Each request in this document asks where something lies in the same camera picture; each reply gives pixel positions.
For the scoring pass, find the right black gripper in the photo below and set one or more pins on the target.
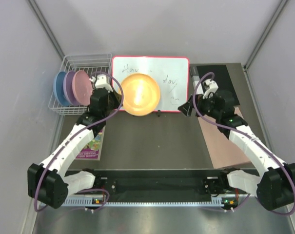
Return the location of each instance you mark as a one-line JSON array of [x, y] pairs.
[[186, 108]]

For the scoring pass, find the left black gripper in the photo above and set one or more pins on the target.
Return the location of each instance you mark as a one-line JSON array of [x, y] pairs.
[[117, 97]]

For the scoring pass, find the yellow plate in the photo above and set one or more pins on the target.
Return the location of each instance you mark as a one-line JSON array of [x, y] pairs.
[[141, 94]]

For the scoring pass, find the pink plate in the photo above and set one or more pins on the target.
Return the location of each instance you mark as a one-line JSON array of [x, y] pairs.
[[82, 87]]

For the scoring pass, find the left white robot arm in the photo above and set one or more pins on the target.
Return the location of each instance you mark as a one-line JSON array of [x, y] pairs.
[[47, 182]]

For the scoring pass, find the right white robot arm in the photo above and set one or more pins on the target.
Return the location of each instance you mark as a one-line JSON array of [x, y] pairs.
[[274, 186]]

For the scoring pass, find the white box under folder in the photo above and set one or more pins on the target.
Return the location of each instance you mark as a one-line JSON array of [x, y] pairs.
[[195, 81]]

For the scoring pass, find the red-framed whiteboard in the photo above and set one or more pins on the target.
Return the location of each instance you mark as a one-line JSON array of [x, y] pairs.
[[170, 73]]

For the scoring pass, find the black folder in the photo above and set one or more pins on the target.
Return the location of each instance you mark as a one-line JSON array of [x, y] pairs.
[[222, 77]]

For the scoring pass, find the purple plate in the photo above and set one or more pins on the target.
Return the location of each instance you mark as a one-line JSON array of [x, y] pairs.
[[68, 88]]

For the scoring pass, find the pink board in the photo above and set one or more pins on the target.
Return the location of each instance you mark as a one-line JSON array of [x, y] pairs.
[[223, 153]]

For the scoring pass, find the purple treehouse book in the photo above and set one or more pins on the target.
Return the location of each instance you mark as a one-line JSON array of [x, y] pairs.
[[92, 150]]

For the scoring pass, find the blue plate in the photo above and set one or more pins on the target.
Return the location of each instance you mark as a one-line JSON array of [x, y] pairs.
[[58, 89]]

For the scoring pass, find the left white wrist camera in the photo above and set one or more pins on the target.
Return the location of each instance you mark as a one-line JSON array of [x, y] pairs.
[[101, 81]]

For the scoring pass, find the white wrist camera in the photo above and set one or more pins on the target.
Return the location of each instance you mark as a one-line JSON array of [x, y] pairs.
[[210, 87], [101, 81]]

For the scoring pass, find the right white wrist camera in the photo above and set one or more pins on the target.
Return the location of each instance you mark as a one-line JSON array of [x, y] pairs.
[[210, 87]]

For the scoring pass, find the white wire dish rack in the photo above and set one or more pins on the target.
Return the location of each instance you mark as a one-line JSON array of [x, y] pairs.
[[88, 63]]

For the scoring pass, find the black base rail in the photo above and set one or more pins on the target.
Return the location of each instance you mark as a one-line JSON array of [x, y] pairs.
[[161, 185]]

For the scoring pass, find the grey slotted cable duct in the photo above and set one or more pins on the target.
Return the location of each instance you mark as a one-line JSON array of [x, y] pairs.
[[85, 201]]

